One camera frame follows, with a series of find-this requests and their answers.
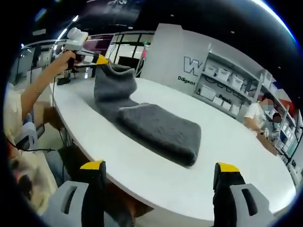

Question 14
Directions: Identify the computer monitor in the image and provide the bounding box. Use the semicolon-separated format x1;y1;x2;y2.
81;35;114;54

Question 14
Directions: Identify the person's left hand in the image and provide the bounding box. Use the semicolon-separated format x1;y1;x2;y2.
53;51;78;72

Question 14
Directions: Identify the person's blue jeans leg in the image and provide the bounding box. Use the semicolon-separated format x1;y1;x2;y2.
45;150;71;184

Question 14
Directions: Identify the grey towel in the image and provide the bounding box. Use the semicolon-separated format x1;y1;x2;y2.
93;63;202;168

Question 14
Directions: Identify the grey storage shelf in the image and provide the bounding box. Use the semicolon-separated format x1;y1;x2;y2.
193;44;266;119
259;68;300;166

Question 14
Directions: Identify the grey worn device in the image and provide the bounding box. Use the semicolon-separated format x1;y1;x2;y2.
15;114;45;152

